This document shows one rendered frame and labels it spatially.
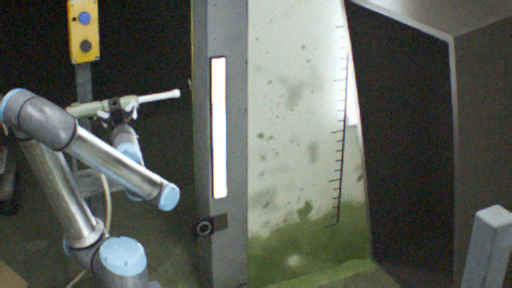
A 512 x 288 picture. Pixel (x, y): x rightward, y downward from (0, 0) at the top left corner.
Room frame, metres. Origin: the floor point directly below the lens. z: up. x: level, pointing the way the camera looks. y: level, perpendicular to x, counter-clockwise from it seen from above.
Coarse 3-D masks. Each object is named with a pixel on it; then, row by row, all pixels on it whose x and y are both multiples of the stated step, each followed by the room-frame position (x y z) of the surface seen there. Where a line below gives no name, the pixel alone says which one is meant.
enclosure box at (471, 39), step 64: (384, 0) 2.16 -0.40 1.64; (448, 0) 2.09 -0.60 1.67; (384, 64) 2.43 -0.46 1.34; (448, 64) 2.38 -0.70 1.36; (384, 128) 2.44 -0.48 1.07; (448, 128) 2.43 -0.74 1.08; (384, 192) 2.45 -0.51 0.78; (448, 192) 2.47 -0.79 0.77; (384, 256) 2.45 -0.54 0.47; (448, 256) 2.36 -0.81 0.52
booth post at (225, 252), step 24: (192, 0) 2.80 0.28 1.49; (216, 0) 2.68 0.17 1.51; (240, 0) 2.72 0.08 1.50; (216, 24) 2.68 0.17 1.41; (240, 24) 2.72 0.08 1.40; (216, 48) 2.68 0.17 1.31; (240, 48) 2.72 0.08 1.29; (240, 72) 2.72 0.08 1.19; (240, 96) 2.72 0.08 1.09; (240, 120) 2.72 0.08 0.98; (240, 144) 2.72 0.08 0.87; (240, 168) 2.72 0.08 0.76; (240, 192) 2.72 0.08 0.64; (240, 216) 2.72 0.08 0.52; (216, 240) 2.67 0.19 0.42; (240, 240) 2.72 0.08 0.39; (216, 264) 2.67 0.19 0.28; (240, 264) 2.72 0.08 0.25
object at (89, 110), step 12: (132, 96) 2.57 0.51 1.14; (144, 96) 2.59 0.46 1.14; (156, 96) 2.61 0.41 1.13; (168, 96) 2.63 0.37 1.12; (72, 108) 2.45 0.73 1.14; (84, 108) 2.46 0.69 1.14; (96, 108) 2.48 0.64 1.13; (108, 108) 2.50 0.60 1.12; (96, 120) 2.48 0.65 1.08; (96, 132) 2.48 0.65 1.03
